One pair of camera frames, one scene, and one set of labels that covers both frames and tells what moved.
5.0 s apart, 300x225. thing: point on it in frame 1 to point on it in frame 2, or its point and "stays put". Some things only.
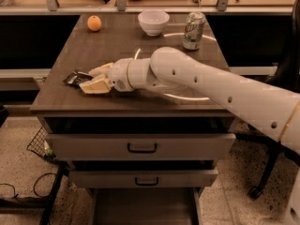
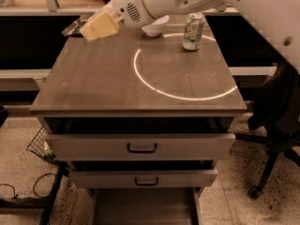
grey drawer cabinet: [145, 155] stays put
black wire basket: [39, 144] stays put
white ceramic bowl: [153, 21] stays put
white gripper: [119, 74] to [128, 4]
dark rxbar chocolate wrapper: [75, 79] to [75, 26]
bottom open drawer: [144, 205] stays put
